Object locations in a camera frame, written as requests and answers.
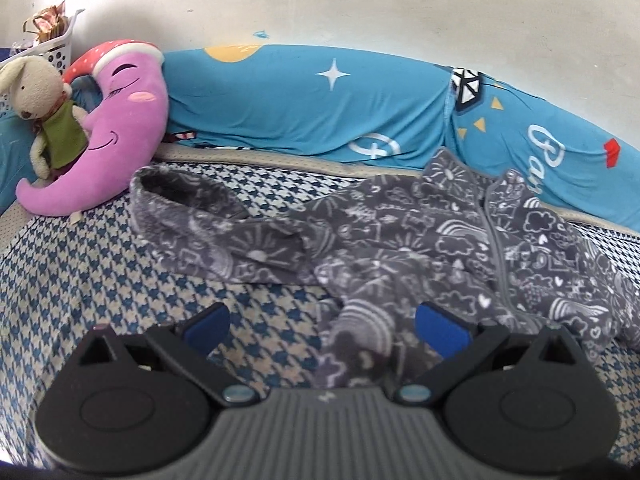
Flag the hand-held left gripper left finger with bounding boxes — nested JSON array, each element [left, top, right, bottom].
[[77, 304, 258, 407]]

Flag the gold ribbon bow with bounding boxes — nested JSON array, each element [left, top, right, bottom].
[[22, 2, 74, 43]]

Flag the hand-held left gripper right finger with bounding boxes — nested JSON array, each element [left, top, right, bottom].
[[394, 302, 581, 407]]

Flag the blue houndstooth bed mat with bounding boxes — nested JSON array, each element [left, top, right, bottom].
[[0, 162, 640, 461]]

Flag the white plastic basket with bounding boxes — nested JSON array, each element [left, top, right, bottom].
[[0, 9, 86, 72]]

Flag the blue printed bolster cover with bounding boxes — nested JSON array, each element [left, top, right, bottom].
[[162, 42, 640, 233]]

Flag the purple moon plush pillow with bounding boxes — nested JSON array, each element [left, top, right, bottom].
[[15, 40, 170, 217]]

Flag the beige bunny plush toy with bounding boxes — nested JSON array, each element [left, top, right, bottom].
[[0, 55, 91, 181]]

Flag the grey printed fleece jacket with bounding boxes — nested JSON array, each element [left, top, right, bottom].
[[129, 147, 640, 391]]

